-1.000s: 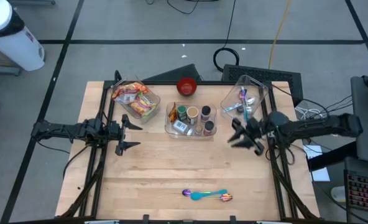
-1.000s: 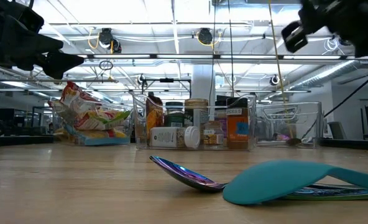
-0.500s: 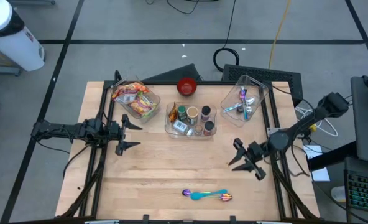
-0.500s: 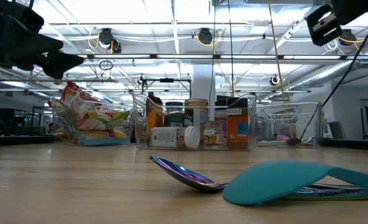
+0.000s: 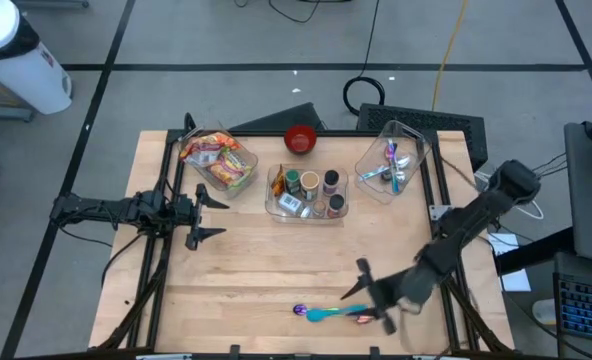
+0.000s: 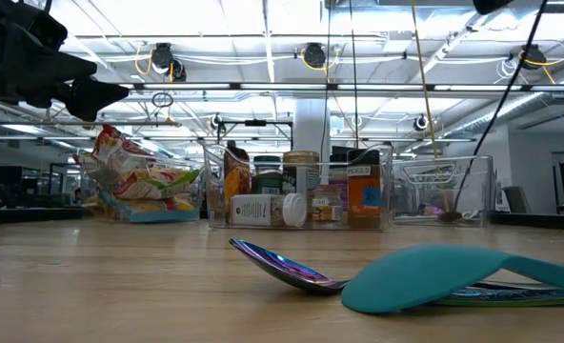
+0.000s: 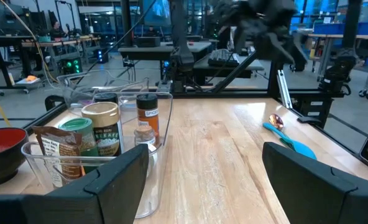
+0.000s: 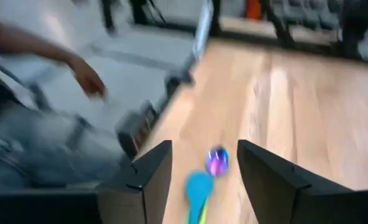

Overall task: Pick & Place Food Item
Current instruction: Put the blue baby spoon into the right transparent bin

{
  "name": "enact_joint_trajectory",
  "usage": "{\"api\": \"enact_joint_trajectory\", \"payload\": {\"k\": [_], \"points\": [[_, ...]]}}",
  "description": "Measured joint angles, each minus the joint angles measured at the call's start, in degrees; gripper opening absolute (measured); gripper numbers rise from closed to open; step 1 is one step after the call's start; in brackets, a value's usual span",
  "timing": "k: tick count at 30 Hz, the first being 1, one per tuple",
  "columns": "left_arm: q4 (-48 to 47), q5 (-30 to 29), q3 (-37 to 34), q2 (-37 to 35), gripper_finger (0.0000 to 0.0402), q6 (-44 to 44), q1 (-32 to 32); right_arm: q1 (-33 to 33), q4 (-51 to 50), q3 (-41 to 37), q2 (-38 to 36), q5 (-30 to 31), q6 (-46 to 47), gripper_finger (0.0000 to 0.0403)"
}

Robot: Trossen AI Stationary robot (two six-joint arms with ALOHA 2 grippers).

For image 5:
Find grey desk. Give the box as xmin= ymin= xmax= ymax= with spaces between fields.
xmin=564 ymin=121 xmax=592 ymax=266

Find white lid spice jar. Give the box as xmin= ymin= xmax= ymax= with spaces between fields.
xmin=277 ymin=192 xmax=313 ymax=220

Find black coiled cable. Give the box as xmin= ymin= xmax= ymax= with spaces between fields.
xmin=341 ymin=0 xmax=387 ymax=117

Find grey metal stand base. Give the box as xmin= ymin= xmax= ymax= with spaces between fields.
xmin=0 ymin=101 xmax=35 ymax=124

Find clear plastic bin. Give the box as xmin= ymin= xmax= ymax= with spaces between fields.
xmin=178 ymin=127 xmax=260 ymax=193
xmin=264 ymin=163 xmax=350 ymax=225
xmin=353 ymin=118 xmax=433 ymax=205

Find black wedge panel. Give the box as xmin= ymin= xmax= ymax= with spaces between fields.
xmin=228 ymin=101 xmax=327 ymax=133

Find green lid spice jar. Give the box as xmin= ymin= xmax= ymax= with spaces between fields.
xmin=284 ymin=168 xmax=301 ymax=195

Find white mouse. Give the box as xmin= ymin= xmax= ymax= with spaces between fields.
xmin=531 ymin=298 xmax=557 ymax=326

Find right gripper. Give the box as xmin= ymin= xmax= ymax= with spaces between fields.
xmin=339 ymin=257 xmax=421 ymax=337

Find yellow cable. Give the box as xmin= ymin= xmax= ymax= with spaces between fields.
xmin=430 ymin=0 xmax=471 ymax=113

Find white paper sheet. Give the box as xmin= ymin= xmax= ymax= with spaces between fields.
xmin=488 ymin=232 xmax=532 ymax=293

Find purple label spice bottle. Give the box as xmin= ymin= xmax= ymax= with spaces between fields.
xmin=322 ymin=169 xmax=341 ymax=198

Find purple head iridescent spoon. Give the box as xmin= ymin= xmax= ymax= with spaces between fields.
xmin=385 ymin=139 xmax=400 ymax=195
xmin=292 ymin=304 xmax=357 ymax=319

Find red black bowl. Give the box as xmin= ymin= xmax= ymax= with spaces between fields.
xmin=283 ymin=124 xmax=318 ymax=155

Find green red ramen packet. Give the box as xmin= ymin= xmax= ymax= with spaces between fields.
xmin=208 ymin=149 xmax=255 ymax=190

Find backlit keyboard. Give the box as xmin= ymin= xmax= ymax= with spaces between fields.
xmin=553 ymin=272 xmax=592 ymax=346

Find taco seasoning mix packet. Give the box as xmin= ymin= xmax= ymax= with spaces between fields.
xmin=270 ymin=163 xmax=287 ymax=198

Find black vented computer case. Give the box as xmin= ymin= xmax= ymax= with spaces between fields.
xmin=356 ymin=102 xmax=489 ymax=173

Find tan lid seasoning jar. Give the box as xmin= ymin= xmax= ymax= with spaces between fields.
xmin=299 ymin=170 xmax=321 ymax=202

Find orange spice bottle black lid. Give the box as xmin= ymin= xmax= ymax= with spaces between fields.
xmin=326 ymin=193 xmax=346 ymax=219

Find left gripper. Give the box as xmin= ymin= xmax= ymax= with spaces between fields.
xmin=167 ymin=182 xmax=231 ymax=252

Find white trash can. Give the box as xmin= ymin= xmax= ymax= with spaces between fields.
xmin=0 ymin=0 xmax=74 ymax=116

